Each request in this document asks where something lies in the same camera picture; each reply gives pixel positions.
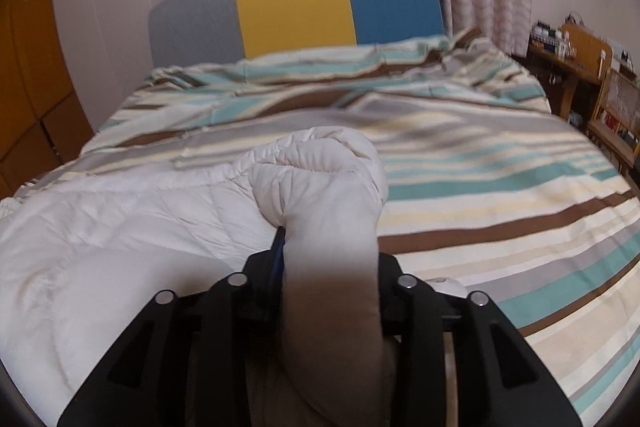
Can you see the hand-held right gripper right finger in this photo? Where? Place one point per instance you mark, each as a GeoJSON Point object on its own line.
{"type": "Point", "coordinates": [392, 277]}

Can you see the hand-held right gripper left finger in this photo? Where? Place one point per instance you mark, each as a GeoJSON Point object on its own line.
{"type": "Point", "coordinates": [276, 257]}

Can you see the light grey quilted down jacket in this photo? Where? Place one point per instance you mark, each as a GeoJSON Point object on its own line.
{"type": "Point", "coordinates": [125, 232]}

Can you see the striped bed sheet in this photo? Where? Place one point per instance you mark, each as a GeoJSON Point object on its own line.
{"type": "Point", "coordinates": [475, 187]}

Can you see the grey yellow blue headboard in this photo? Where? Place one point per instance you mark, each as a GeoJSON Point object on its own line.
{"type": "Point", "coordinates": [290, 7]}

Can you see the wooden desk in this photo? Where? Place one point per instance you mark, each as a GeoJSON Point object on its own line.
{"type": "Point", "coordinates": [562, 67]}

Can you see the wooden rattan chair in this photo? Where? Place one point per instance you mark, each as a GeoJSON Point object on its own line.
{"type": "Point", "coordinates": [620, 97]}

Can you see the brown rounded board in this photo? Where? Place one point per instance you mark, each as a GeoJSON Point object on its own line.
{"type": "Point", "coordinates": [582, 47]}

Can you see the wooden wardrobe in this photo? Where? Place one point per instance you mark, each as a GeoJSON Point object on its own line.
{"type": "Point", "coordinates": [30, 82]}

